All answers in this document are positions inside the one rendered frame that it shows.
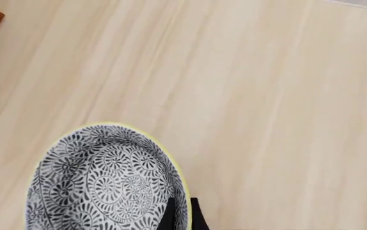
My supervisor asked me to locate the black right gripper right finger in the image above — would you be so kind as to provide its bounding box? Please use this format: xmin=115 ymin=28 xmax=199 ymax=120
xmin=189 ymin=197 xmax=212 ymax=230

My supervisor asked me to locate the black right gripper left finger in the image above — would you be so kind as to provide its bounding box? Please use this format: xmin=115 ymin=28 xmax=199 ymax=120
xmin=157 ymin=197 xmax=176 ymax=230

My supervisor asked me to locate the black-and-white patterned bowl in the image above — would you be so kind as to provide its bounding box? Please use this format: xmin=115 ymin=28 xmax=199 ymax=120
xmin=23 ymin=122 xmax=192 ymax=230

